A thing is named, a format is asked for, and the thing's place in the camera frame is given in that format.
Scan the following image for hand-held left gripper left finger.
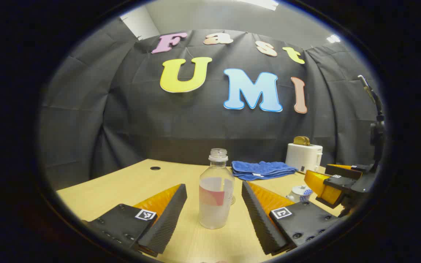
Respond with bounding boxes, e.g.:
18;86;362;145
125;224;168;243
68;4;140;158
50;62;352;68
82;183;188;257

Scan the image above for black backdrop cloth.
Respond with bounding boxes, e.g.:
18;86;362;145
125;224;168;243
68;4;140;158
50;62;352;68
39;16;383;190

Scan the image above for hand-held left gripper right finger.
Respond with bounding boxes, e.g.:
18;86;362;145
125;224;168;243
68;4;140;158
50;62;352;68
241;181;341;256

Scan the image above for clear plastic water bottle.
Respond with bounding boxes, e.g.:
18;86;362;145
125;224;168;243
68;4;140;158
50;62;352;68
198;148;235;230

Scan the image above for folded blue towel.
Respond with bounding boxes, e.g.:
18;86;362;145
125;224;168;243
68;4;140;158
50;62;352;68
231;161;299;181

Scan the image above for white toaster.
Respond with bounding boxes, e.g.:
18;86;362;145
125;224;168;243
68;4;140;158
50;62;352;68
285;143;323;174

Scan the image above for white blue-patterned teacup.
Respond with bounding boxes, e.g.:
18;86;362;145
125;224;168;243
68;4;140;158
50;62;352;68
286;190;313;203

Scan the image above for long ceiling light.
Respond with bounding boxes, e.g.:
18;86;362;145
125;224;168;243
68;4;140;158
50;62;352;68
232;0;280;11

